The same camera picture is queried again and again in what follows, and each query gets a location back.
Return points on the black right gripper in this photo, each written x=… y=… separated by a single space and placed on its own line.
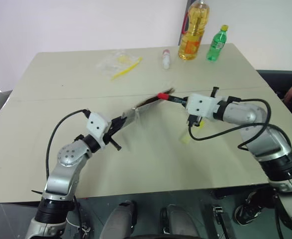
x=194 y=120

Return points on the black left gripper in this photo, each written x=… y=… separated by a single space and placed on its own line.
x=112 y=130

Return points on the red capped black marker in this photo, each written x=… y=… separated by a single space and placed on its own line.
x=163 y=95

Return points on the transparent grid zipper pouch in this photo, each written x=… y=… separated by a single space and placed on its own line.
x=148 y=102

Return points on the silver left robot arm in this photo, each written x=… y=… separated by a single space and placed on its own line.
x=61 y=174

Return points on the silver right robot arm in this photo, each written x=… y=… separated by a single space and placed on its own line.
x=262 y=132

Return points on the yellow highlighter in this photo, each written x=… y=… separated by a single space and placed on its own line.
x=185 y=139

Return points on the clear bag yellow zip strip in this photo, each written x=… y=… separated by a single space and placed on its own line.
x=116 y=66

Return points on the small white bottle red cap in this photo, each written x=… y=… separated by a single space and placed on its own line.
x=166 y=59

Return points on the yellow item inside clear bag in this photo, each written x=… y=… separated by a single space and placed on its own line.
x=124 y=59

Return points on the green soda bottle yellow cap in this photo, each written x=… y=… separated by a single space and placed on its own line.
x=216 y=44

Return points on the large cooking oil bottle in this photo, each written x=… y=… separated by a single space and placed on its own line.
x=193 y=32

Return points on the dark gray rounded shape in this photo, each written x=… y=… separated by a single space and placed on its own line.
x=119 y=221
x=178 y=221

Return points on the black sneaker white sole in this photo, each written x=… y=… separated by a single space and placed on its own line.
x=247 y=210

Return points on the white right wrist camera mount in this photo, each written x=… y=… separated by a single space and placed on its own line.
x=200 y=104

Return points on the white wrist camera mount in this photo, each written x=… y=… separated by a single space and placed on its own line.
x=97 y=124
x=200 y=104

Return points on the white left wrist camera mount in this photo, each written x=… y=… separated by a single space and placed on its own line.
x=97 y=124

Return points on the black metal table bracket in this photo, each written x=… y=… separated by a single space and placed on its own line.
x=221 y=219

